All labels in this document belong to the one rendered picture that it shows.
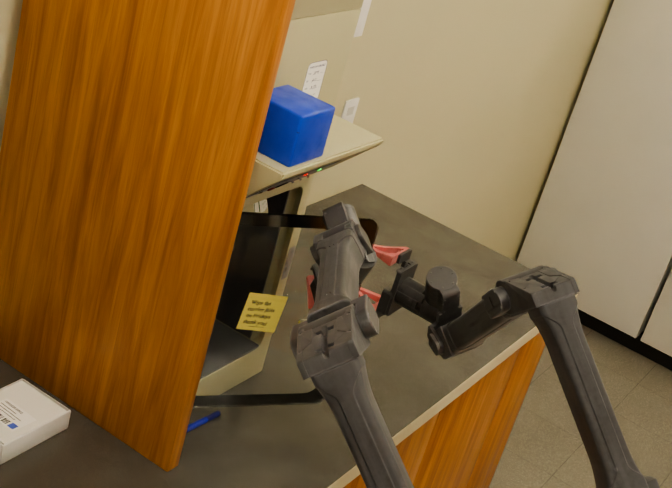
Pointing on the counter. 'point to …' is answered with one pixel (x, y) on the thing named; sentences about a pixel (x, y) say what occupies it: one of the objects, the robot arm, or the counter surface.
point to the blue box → (295, 126)
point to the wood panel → (130, 189)
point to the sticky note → (261, 312)
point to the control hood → (361, 141)
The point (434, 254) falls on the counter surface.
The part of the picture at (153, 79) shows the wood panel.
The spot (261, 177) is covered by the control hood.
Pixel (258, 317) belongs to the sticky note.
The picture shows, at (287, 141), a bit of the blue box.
